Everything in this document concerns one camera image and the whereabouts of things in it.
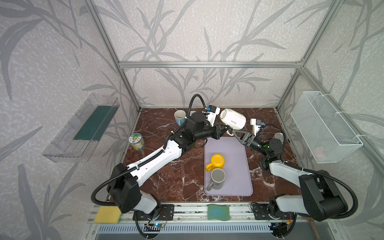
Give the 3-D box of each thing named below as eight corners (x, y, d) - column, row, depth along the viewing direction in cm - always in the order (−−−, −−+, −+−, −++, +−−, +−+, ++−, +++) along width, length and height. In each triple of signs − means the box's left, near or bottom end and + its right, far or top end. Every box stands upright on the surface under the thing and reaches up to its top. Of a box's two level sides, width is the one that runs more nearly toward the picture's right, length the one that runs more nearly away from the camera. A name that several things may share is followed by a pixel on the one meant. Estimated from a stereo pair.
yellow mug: (205, 171, 88) (206, 165, 81) (205, 161, 93) (205, 154, 86) (223, 171, 88) (225, 165, 81) (222, 161, 93) (224, 154, 86)
